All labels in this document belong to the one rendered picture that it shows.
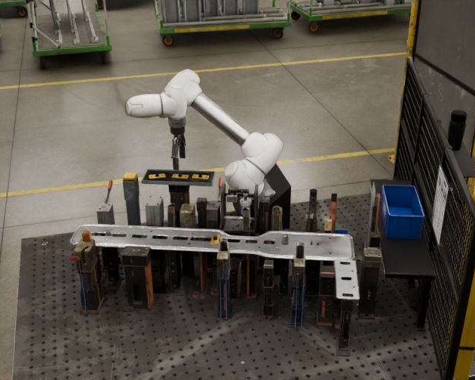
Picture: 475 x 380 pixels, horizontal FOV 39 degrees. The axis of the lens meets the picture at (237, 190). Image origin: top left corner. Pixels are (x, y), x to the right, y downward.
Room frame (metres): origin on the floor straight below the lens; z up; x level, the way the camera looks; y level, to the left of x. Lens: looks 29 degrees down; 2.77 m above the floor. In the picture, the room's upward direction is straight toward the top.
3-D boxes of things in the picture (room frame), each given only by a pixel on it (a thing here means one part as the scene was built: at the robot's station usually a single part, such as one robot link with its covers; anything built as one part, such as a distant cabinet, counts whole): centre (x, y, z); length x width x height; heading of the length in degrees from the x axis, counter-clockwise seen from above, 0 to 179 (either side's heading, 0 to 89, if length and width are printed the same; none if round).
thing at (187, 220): (2.91, 0.25, 0.89); 0.13 x 0.11 x 0.38; 174
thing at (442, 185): (2.54, -0.89, 1.30); 0.23 x 0.02 x 0.31; 174
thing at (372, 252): (2.54, -0.61, 0.88); 0.08 x 0.08 x 0.36; 84
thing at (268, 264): (2.54, -0.14, 0.84); 0.11 x 0.08 x 0.29; 174
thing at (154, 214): (2.94, 0.42, 0.90); 0.13 x 0.10 x 0.41; 174
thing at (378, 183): (2.85, -0.81, 1.01); 0.90 x 0.22 x 0.03; 174
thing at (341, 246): (2.74, 0.13, 1.00); 1.38 x 0.22 x 0.02; 84
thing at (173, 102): (3.10, 0.31, 1.59); 0.13 x 0.11 x 0.16; 104
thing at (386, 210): (2.84, -0.80, 1.10); 0.30 x 0.17 x 0.13; 175
